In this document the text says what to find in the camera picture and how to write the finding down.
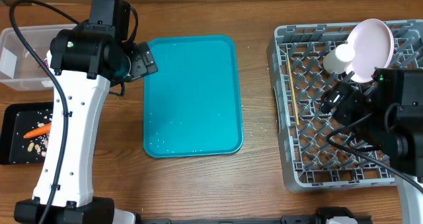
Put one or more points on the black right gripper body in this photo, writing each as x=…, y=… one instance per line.
x=352, y=107

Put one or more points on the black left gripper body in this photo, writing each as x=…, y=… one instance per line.
x=135, y=65

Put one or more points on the white paper cup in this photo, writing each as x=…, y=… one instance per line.
x=337, y=60

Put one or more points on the wooden chopstick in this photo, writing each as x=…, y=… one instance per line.
x=292, y=90

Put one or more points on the pink plate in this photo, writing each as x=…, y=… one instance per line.
x=373, y=43

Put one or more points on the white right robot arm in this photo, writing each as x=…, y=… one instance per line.
x=384, y=127

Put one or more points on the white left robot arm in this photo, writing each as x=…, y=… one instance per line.
x=84, y=63

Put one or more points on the black food waste tray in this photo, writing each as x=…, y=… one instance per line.
x=15, y=123

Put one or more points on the teal plastic tray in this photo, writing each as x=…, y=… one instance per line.
x=192, y=104

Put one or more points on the clear plastic bin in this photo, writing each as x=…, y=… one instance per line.
x=19, y=70

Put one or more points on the orange carrot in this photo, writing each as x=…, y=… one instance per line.
x=38, y=131

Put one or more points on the pile of rice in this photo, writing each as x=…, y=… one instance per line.
x=38, y=145

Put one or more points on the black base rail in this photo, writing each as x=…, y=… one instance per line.
x=322, y=215

